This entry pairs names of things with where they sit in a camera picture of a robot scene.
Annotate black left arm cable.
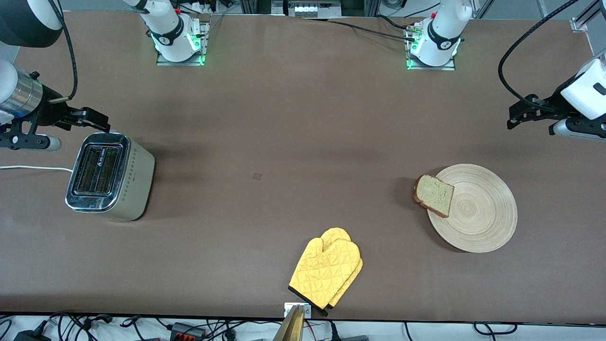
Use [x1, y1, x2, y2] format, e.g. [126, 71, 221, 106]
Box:
[498, 0, 581, 112]

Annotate yellow quilted oven mitt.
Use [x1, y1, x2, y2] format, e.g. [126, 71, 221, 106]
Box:
[321, 228, 364, 308]
[288, 237, 361, 317]

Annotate brass camera mount post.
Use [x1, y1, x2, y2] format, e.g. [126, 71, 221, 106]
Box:
[273, 305, 304, 341]

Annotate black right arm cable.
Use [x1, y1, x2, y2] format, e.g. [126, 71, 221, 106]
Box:
[49, 0, 79, 103]

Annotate round wooden plate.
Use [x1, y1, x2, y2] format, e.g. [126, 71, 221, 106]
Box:
[427, 164, 518, 253]

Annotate silver two-slot toaster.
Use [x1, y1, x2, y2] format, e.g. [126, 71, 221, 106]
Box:
[65, 133, 156, 222]

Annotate brown bread slice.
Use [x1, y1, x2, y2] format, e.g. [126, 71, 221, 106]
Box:
[413, 174, 455, 218]

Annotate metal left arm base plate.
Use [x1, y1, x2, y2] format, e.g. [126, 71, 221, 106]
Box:
[406, 26, 456, 71]

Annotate black box orange connectors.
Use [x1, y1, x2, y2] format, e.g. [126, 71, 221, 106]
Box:
[169, 322, 205, 340]

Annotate black power adapter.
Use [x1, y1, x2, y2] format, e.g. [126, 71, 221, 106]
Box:
[13, 329, 52, 341]

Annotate looped black floor cable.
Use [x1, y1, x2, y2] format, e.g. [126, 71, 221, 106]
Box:
[473, 322, 517, 335]

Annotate white power strip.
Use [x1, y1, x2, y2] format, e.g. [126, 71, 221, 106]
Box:
[283, 0, 342, 18]

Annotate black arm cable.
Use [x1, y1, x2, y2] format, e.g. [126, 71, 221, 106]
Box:
[49, 0, 79, 103]
[498, 0, 581, 112]

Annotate small white metal bracket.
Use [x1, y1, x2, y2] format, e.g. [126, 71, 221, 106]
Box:
[284, 303, 312, 318]

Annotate long black table cable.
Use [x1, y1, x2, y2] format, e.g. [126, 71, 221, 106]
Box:
[303, 18, 417, 41]

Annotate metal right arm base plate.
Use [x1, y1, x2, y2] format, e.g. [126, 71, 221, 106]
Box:
[156, 21, 205, 66]

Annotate aluminium frame profile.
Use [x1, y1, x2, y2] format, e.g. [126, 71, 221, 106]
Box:
[570, 0, 606, 33]

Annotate white toaster power cord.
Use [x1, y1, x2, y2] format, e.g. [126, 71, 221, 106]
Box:
[0, 165, 74, 173]

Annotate short black table cable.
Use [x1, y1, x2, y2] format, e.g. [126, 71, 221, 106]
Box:
[376, 14, 413, 32]

